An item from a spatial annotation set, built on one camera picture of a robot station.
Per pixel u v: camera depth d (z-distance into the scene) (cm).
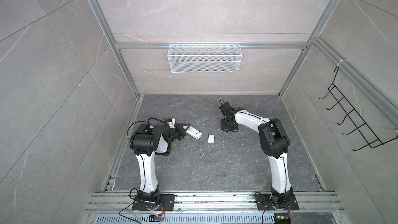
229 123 84
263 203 73
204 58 101
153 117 92
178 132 89
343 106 71
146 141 55
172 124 94
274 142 56
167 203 73
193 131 95
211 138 96
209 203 75
